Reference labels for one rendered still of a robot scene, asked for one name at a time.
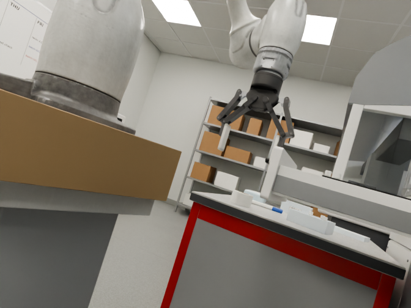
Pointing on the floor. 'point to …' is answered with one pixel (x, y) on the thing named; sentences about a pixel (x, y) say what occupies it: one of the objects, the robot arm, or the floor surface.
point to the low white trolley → (273, 263)
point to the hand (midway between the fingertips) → (246, 152)
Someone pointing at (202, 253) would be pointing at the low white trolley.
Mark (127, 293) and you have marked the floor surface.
